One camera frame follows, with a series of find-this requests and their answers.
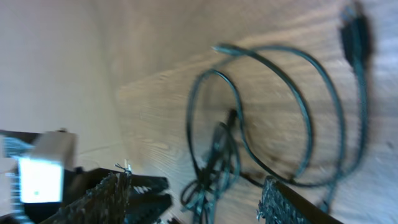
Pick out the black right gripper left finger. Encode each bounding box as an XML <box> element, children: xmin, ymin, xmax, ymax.
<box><xmin>42</xmin><ymin>173</ymin><xmax>131</xmax><ymax>224</ymax></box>

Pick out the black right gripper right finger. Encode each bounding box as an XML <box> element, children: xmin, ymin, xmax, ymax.
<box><xmin>257</xmin><ymin>175</ymin><xmax>341</xmax><ymax>224</ymax></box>

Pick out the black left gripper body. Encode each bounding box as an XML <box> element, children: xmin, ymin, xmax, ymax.
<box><xmin>1</xmin><ymin>129</ymin><xmax>73</xmax><ymax>223</ymax></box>

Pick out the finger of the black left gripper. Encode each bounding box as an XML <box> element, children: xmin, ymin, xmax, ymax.
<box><xmin>74</xmin><ymin>167</ymin><xmax>169</xmax><ymax>196</ymax></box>
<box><xmin>125</xmin><ymin>194</ymin><xmax>172</xmax><ymax>224</ymax></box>

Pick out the black usb cable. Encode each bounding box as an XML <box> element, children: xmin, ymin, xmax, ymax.
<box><xmin>180</xmin><ymin>2</ymin><xmax>374</xmax><ymax>224</ymax></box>

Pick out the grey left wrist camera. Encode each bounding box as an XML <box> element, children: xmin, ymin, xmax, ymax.
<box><xmin>18</xmin><ymin>131</ymin><xmax>77</xmax><ymax>203</ymax></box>

